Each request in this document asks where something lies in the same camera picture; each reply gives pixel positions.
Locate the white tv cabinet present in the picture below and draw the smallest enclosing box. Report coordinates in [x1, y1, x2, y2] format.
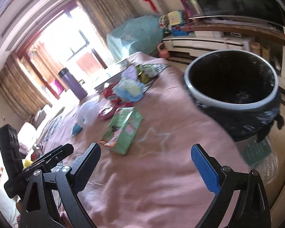
[163, 31, 285, 95]

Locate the teal covered furniture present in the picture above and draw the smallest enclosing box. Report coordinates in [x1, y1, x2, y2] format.
[106, 15, 164, 62]

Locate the green yellow snack bag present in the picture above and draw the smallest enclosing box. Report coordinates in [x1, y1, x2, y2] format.
[135, 64, 158, 84]

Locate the purple thermos bottle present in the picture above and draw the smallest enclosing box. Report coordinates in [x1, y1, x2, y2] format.
[58, 67, 87, 101]

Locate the toy cash register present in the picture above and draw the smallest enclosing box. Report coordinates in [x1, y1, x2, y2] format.
[158, 10, 189, 36]

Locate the brown curtain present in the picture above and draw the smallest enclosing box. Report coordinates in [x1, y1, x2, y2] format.
[76, 0, 138, 44]

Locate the pink tablecloth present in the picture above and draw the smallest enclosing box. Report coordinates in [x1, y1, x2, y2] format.
[41, 51, 251, 228]

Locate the pink plastic wrapper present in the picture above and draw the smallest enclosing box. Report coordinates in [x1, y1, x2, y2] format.
[98, 106, 118, 120]

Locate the black trash bin white rim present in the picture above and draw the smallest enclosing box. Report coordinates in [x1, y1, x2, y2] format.
[184, 49, 285, 142]

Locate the pale blue yellow bag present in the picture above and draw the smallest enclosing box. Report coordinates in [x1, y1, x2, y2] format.
[112, 78, 143, 102]

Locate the green drink carton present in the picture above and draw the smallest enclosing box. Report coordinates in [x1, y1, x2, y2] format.
[99, 107, 143, 155]

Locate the red snack bag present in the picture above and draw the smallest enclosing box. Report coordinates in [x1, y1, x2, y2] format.
[102, 82, 134, 108]

